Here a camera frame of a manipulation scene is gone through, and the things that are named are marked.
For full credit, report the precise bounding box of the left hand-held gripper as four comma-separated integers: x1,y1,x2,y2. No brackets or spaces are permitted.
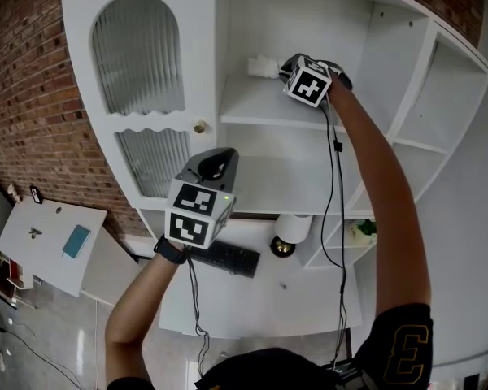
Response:
163,147,241,251

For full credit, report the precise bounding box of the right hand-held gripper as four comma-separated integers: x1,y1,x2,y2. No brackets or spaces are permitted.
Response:
279,53,353,110

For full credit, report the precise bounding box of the white wooden cabinet with shelves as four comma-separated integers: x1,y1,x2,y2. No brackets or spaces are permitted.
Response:
60,0,488,271

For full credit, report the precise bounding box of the person's left forearm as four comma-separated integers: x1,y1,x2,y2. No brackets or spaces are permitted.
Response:
104,251,187,386

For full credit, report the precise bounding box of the person's right forearm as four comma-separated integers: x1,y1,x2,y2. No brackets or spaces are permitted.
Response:
326,80,433,321

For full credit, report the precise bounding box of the black keyboard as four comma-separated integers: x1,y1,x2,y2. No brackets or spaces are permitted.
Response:
186,239,262,280

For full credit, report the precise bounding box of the black wrist watch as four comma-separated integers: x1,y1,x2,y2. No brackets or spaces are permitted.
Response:
153,234,189,266

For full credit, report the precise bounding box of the white table lamp brass base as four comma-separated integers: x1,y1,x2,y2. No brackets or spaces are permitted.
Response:
269,213,314,259

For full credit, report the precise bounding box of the teal notebook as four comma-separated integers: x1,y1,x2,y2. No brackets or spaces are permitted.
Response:
61,223,92,261

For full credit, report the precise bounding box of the potted plant in white pot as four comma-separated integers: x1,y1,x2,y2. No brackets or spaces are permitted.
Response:
349,218,379,248

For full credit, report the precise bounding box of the white side table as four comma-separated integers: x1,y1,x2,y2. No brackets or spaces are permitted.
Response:
0,198,142,301

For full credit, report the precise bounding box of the low white book rack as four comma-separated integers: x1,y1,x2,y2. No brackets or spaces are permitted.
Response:
0,253,35,305

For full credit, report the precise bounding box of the person's black t-shirt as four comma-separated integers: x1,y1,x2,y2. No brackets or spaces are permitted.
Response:
104,301,435,390

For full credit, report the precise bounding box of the right hand-held gripper cable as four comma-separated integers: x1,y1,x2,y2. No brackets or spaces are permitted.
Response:
320,102,350,366

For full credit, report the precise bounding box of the hand-held gripper cable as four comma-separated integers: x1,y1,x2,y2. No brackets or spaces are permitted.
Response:
186,257,211,378
320,102,350,366

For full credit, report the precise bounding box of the left hand-held gripper cable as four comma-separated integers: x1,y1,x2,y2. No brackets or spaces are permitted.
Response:
186,257,211,378

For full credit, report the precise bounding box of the black floor cable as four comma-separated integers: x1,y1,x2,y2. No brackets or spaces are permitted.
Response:
7,326,83,390

